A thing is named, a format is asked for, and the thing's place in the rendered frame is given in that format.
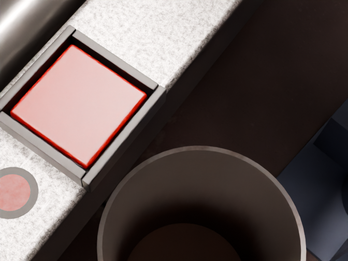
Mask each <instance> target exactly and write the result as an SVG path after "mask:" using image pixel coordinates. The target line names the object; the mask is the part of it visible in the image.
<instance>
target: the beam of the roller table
mask: <svg viewBox="0 0 348 261"><path fill-rule="evenodd" d="M263 1H264V0H86V1H85V3H84V4H83V5H82V6H81V7H80V8H79V9H78V10H77V11H76V12H75V13H74V14H73V15H72V16H71V17H70V19H69V20H68V21H67V22H66V23H65V24H64V25H63V26H62V27H61V28H60V29H59V30H58V31H57V32H56V33H55V35H54V36H53V37H52V38H51V39H50V40H49V41H48V42H47V43H46V44H45V45H44V46H43V47H42V48H41V49H40V51H39V52H38V53H37V54H36V55H35V56H34V57H33V58H32V59H31V60H30V61H29V62H28V63H27V64H26V66H25V67H24V68H23V69H22V70H21V71H20V72H19V73H18V74H17V75H16V76H15V77H14V78H13V79H12V80H11V82H10V83H9V84H8V85H7V86H6V87H5V88H4V89H3V90H2V91H1V92H0V98H1V97H2V96H3V95H4V94H5V93H6V92H7V91H8V90H9V89H10V88H11V87H12V86H13V85H14V83H15V82H16V81H17V80H18V79H19V78H20V77H21V76H22V75H23V74H24V73H25V72H26V71H27V70H28V68H29V67H30V66H31V65H32V64H33V63H34V62H35V61H36V60H37V59H38V58H39V57H40V56H41V55H42V53H43V52H44V51H45V50H46V49H47V48H48V47H49V46H50V45H51V44H52V43H53V42H54V41H55V40H56V38H57V37H58V36H59V35H60V34H61V33H62V32H63V30H64V29H65V28H67V27H68V26H69V25H71V26H73V27H74V28H76V30H79V31H80V32H82V33H83V34H85V35H87V36H88V37H90V38H91V39H92V40H94V41H95V42H97V43H98V44H100V45H101V46H103V47H104V48H106V49H107V50H109V51H110V52H112V53H113V54H115V55H116V56H118V57H119V58H121V59H122V60H124V61H125V62H127V63H128V64H130V65H131V66H133V67H134V68H136V69H137V70H139V71H140V72H141V73H143V74H144V75H146V76H147V77H149V78H150V79H152V80H153V81H155V82H156V83H158V86H159V85H161V86H162V87H164V88H165V89H166V90H167V92H166V101H165V102H164V104H163V105H162V106H161V107H160V109H159V110H158V111H157V113H156V114H155V115H154V116H153V118H152V119H151V120H150V121H149V122H148V124H147V125H146V126H145V127H144V129H143V130H142V131H141V132H140V134H139V135H138V136H137V137H136V139H135V140H134V141H133V142H132V143H131V145H130V146H129V147H128V148H127V150H126V151H125V152H124V153H123V154H122V156H121V157H120V158H119V159H118V161H117V162H116V163H115V164H114V166H113V167H112V168H111V169H110V170H109V172H108V173H107V174H106V175H105V177H104V178H103V179H102V180H101V182H100V183H99V184H98V186H97V187H96V188H95V189H94V191H93V192H91V193H89V192H88V191H87V190H85V189H84V187H81V186H80V185H78V184H77V183H76V182H74V181H73V180H72V179H70V178H69V177H67V176H66V175H64V174H63V173H62V172H60V171H59V170H58V169H56V168H55V167H53V166H52V165H51V164H49V163H48V162H47V161H45V160H44V159H43V158H41V157H40V156H38V155H37V154H36V153H34V152H33V151H32V150H30V149H29V148H27V147H26V146H25V145H23V144H22V143H21V142H19V141H17V140H16V139H15V138H13V137H12V136H11V135H9V134H8V133H7V132H5V131H4V130H2V129H1V127H0V170H1V169H3V168H6V167H20V168H23V169H25V170H27V171H29V172H30V173H31V174H32V175H33V176H34V178H35V179H36V181H37V184H38V188H39V193H38V198H37V201H36V203H35V205H34V207H33V208H32V209H31V210H30V211H29V212H28V213H27V214H25V215H24V216H21V217H19V218H16V219H2V218H0V261H57V260H58V259H59V257H60V256H61V255H62V254H63V252H64V251H65V250H66V249H67V247H68V246H69V245H70V244H71V242H72V241H73V240H74V239H75V237H76V236H77V234H78V233H79V232H80V231H81V230H82V228H83V227H84V226H85V225H86V223H87V222H88V221H89V220H90V218H91V217H92V216H93V215H94V213H95V212H96V211H97V209H98V208H99V207H100V206H101V205H102V203H103V202H104V201H105V200H106V198H107V197H108V196H109V195H110V193H111V192H112V191H113V190H114V188H115V187H116V186H117V185H118V183H119V182H120V181H121V180H122V178H123V177H124V176H125V175H126V173H127V172H128V171H129V170H130V168H131V167H132V166H133V165H134V163H135V162H136V160H137V159H138V158H139V157H140V155H141V154H142V153H143V152H144V150H145V149H146V148H147V147H148V145H149V144H150V143H151V142H152V140H153V139H154V138H155V137H156V135H157V134H158V133H159V132H160V131H161V129H162V128H163V127H164V125H165V124H166V123H167V122H168V120H169V119H170V118H171V117H172V115H173V114H174V113H175V112H176V110H177V109H178V108H179V107H180V106H181V104H182V103H183V102H184V100H185V99H186V98H187V97H188V95H189V94H190V93H191V91H192V90H193V89H194V88H195V86H196V85H197V84H198V83H199V81H200V80H201V79H202V78H203V76H204V75H205V74H206V73H207V71H208V70H209V69H210V68H211V66H212V65H213V64H214V63H215V61H216V60H217V59H218V58H219V56H220V55H221V54H222V53H223V51H224V50H225V49H226V48H227V46H228V45H229V44H230V43H231V41H232V40H233V39H234V38H235V36H236V35H237V34H238V33H239V31H240V30H241V29H242V28H243V26H244V25H245V24H246V23H247V21H248V20H249V19H250V17H251V16H252V15H253V13H254V12H255V11H256V10H257V9H258V7H259V6H260V5H261V4H262V2H263Z"/></svg>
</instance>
